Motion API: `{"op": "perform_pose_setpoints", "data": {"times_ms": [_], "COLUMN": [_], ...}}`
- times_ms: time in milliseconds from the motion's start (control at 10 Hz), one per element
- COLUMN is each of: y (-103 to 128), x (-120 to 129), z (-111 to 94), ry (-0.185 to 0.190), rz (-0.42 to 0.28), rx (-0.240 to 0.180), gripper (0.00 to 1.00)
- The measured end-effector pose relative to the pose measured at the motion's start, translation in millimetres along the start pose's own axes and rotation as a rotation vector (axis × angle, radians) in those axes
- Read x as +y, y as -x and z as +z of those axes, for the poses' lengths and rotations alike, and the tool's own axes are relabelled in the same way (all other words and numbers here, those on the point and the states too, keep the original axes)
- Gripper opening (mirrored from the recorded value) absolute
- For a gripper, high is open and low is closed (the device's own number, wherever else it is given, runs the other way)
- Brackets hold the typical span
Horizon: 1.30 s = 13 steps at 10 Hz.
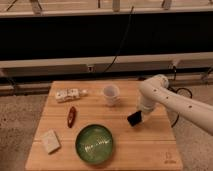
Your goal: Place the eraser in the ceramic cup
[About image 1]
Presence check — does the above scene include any red brown toy boat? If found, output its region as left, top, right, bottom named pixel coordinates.
left=67, top=106, right=77, bottom=128

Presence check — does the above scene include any green glass bowl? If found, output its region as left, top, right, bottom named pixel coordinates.
left=75, top=124, right=114, bottom=165

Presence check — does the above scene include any black hanging cable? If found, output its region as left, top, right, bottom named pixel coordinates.
left=101, top=5, right=135, bottom=74

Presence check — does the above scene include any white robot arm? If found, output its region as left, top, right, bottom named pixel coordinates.
left=138, top=74, right=213, bottom=136

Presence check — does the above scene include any wooden cutting board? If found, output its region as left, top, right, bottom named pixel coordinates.
left=25, top=80, right=183, bottom=171

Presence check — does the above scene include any black eraser block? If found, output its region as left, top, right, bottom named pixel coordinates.
left=127, top=111, right=142, bottom=126

